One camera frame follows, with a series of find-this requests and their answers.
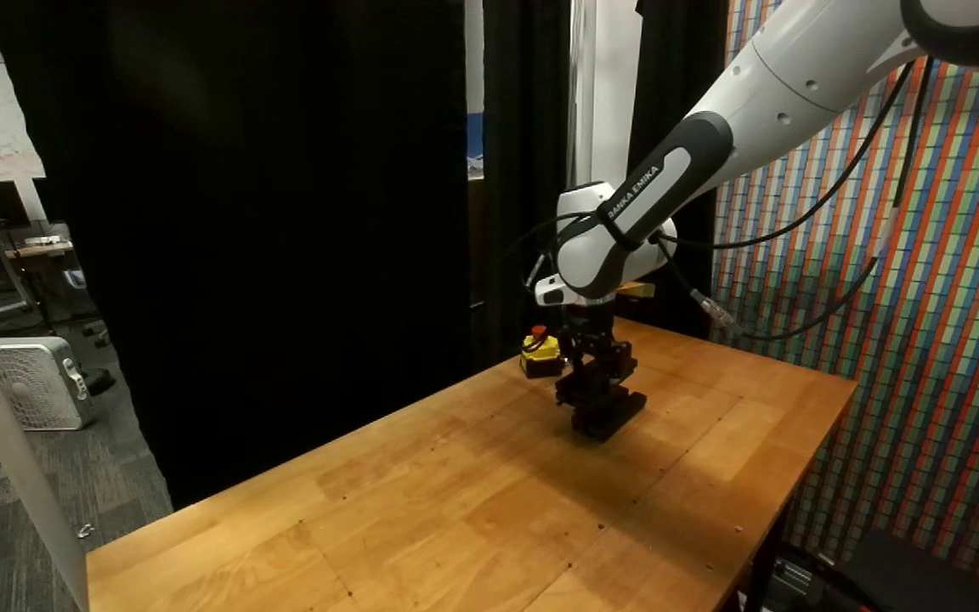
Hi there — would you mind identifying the plain black arm cable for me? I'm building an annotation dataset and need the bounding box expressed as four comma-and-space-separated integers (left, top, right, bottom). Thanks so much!
671, 54, 923, 256

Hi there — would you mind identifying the narrow black curtain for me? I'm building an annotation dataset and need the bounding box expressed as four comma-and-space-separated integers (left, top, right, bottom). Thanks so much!
479, 0, 575, 364

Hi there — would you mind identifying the yellow red emergency stop button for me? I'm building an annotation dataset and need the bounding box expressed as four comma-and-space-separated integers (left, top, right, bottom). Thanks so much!
518, 322, 568, 382

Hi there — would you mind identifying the white door frame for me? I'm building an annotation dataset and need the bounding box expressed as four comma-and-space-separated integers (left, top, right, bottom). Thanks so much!
565, 0, 647, 198

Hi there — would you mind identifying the black equipment case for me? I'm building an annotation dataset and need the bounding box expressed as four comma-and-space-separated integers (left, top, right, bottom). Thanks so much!
753, 528, 979, 612

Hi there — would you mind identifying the black cable with silver connector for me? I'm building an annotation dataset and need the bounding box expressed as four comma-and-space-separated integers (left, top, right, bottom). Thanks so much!
680, 54, 943, 345

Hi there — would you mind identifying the white ribbed box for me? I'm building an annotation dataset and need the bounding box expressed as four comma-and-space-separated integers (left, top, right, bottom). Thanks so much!
0, 332, 98, 438

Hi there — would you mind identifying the black curtain beside patterned wall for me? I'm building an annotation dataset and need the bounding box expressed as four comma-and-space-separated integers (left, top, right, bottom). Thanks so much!
613, 0, 741, 341

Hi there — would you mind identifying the light metal pole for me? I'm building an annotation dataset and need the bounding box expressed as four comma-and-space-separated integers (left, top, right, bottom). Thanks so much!
0, 281, 92, 612

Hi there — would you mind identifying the wide black curtain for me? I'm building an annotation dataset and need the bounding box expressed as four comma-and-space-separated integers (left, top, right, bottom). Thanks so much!
0, 0, 471, 509

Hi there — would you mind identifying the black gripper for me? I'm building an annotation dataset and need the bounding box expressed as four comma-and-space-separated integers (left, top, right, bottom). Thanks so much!
553, 302, 638, 407

